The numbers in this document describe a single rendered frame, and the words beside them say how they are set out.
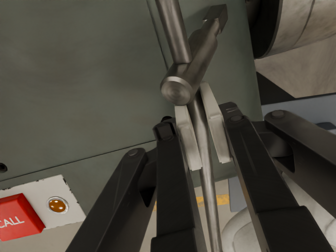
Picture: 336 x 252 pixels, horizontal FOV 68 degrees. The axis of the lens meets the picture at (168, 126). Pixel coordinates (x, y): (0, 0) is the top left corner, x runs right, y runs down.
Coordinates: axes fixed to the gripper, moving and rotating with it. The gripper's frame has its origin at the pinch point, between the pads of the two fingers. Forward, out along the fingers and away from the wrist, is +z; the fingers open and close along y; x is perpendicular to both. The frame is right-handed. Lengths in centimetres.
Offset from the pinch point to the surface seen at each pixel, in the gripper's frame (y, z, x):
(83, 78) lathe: -10.0, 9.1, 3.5
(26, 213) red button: -23.7, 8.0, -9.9
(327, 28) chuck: 17.7, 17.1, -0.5
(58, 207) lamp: -20.0, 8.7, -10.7
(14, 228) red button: -26.5, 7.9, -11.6
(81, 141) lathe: -13.3, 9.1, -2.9
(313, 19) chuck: 15.1, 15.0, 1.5
